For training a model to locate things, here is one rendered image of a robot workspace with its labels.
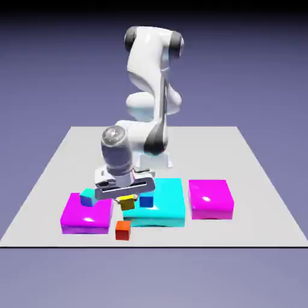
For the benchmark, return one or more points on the large cyan box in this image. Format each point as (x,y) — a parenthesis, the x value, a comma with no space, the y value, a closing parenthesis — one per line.
(166,204)

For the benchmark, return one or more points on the small orange cube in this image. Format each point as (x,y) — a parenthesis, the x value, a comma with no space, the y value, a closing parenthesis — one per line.
(122,230)

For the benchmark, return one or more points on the small cyan cube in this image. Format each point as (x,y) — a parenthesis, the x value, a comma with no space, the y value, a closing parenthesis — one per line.
(87,197)

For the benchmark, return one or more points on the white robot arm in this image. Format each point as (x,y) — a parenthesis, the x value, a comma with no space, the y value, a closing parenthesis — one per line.
(146,72)

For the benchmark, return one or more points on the large magenta box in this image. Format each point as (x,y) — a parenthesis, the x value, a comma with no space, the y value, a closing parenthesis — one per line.
(210,199)
(86,218)

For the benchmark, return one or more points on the small yellow cube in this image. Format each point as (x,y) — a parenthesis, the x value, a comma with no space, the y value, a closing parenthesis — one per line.
(127,204)

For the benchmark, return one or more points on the small blue cube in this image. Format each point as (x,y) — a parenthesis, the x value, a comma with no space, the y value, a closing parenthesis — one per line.
(146,201)

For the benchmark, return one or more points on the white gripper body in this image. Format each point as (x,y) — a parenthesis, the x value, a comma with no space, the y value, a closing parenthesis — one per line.
(125,189)

